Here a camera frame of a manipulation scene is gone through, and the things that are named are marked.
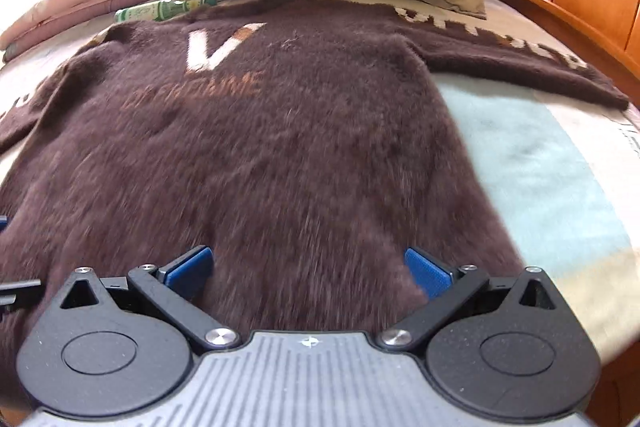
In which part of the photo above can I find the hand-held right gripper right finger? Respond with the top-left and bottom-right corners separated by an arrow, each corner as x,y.
375,248 -> 558,353

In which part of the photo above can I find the brown knit sweater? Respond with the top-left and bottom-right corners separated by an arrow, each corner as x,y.
0,0 -> 631,358

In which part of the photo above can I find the striped bed sheet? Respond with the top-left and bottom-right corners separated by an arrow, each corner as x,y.
0,0 -> 640,373

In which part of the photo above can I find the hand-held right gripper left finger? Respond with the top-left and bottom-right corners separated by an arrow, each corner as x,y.
60,246 -> 244,353

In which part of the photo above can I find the green glass bottle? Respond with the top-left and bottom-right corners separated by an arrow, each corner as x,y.
114,0 -> 218,24

